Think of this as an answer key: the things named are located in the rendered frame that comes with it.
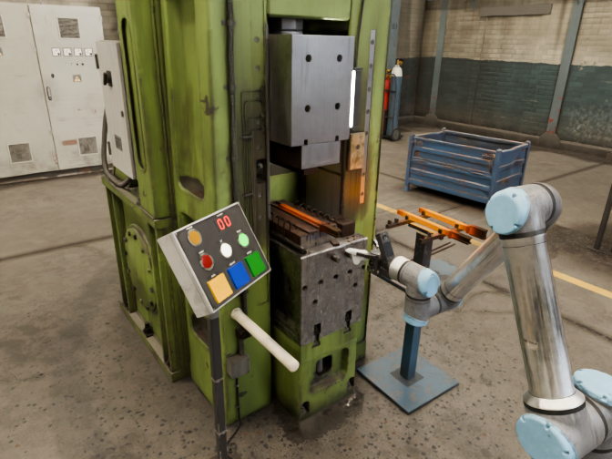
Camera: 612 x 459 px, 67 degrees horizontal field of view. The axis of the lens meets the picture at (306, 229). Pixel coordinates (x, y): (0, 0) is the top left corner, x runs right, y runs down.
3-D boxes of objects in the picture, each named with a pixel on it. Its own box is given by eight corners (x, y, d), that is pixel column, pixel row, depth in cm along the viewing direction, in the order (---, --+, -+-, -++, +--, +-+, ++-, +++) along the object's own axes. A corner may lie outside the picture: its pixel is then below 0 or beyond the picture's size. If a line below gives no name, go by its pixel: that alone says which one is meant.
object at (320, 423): (387, 411, 234) (387, 409, 234) (295, 469, 202) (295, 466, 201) (337, 370, 263) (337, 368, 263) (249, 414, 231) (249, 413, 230)
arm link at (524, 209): (610, 456, 121) (558, 178, 120) (572, 485, 113) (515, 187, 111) (555, 437, 134) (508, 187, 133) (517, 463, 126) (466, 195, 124)
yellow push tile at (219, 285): (233, 293, 150) (223, 272, 149) (219, 303, 144) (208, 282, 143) (229, 294, 151) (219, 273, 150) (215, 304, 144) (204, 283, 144)
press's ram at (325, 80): (364, 137, 198) (371, 36, 182) (290, 147, 176) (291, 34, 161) (305, 123, 228) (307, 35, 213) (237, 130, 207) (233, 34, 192)
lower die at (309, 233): (335, 239, 207) (336, 222, 204) (300, 250, 196) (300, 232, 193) (283, 213, 238) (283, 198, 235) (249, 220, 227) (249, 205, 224)
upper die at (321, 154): (339, 163, 194) (341, 140, 190) (300, 169, 182) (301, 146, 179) (283, 145, 225) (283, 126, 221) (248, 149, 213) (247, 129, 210)
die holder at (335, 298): (362, 320, 228) (368, 237, 211) (300, 347, 206) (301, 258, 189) (296, 276, 269) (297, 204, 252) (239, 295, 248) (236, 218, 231)
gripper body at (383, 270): (364, 270, 178) (387, 281, 169) (366, 249, 174) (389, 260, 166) (379, 264, 182) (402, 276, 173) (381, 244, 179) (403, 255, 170)
